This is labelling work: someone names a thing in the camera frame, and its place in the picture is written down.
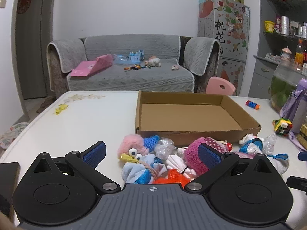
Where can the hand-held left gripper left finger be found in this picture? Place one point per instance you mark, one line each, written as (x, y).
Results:
(94, 154)

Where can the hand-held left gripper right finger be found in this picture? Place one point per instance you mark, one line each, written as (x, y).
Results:
(210, 155)

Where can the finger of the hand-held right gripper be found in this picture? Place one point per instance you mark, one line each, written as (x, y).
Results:
(303, 155)
(297, 183)

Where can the pink towel sock bundle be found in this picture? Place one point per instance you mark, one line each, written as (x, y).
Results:
(190, 157)

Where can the grey white sock bundle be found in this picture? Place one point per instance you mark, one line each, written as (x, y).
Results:
(279, 163)

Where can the white sock bundle black tie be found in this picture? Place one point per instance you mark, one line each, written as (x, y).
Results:
(176, 164)

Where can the pink fluffy doll with eyes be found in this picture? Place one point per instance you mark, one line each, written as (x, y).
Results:
(130, 145)

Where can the brown cardboard box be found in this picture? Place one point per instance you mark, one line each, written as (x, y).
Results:
(187, 117)

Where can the blue grey sock bundle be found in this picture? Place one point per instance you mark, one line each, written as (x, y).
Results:
(254, 146)

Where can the clear plastic bag bundle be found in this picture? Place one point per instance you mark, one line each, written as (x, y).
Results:
(164, 147)

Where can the white desktop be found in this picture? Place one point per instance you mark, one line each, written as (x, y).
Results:
(84, 129)

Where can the cartoon mouse toy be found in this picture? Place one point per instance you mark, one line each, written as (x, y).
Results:
(229, 145)

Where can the colourful block cube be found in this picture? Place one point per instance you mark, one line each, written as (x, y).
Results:
(283, 127)

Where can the yellow shiny scrap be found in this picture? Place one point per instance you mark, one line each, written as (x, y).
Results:
(61, 109)

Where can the blue knit pompom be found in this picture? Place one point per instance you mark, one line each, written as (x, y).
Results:
(151, 142)

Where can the blue orange toy bricks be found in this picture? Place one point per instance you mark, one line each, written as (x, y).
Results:
(252, 103)

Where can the pink chair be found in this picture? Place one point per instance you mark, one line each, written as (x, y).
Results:
(219, 86)

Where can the brown slipper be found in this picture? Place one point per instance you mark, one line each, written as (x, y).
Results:
(46, 103)

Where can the glass fish tank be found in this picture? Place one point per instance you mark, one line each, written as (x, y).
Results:
(280, 83)

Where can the floral floor cushion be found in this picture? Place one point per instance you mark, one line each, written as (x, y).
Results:
(13, 135)

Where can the grey sofa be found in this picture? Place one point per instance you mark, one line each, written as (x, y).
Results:
(134, 79)

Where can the pink paper bag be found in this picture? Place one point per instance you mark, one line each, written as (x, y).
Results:
(88, 68)

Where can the grey shelf cabinet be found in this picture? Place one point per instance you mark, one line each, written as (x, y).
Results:
(261, 76)

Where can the small pink toy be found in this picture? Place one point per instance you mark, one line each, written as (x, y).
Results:
(175, 67)

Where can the clear plastic package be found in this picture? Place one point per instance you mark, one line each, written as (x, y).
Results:
(120, 59)

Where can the orange drink bottle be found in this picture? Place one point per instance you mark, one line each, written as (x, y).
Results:
(299, 55)

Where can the mushroom figurine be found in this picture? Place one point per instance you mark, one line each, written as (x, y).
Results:
(286, 54)

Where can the blue toy castle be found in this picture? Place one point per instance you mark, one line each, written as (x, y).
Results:
(136, 57)

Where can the white pink plush toy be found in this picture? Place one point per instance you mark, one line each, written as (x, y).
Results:
(153, 61)

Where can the brown door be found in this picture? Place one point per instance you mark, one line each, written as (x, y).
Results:
(31, 52)

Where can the flower decorated refrigerator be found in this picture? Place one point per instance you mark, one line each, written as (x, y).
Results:
(215, 28)

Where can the silver can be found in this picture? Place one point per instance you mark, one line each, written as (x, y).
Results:
(285, 25)

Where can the yellow cup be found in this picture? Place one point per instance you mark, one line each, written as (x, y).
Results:
(269, 26)

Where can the red door decoration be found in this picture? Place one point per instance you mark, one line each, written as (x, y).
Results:
(24, 3)

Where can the light switch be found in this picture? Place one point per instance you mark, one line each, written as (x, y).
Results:
(2, 3)

